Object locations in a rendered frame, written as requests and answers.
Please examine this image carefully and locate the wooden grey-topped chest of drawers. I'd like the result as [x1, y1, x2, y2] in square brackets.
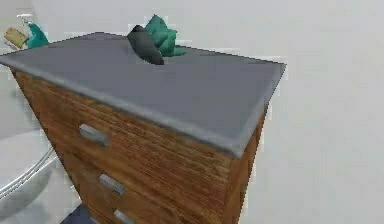
[0, 31, 288, 224]

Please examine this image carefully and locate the green house plant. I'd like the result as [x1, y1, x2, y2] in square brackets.
[143, 13, 188, 58]

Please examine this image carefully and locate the teal cloth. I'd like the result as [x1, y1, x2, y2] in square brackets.
[25, 22, 50, 50]

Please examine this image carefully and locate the tan sponge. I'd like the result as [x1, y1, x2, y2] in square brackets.
[3, 27, 30, 50]

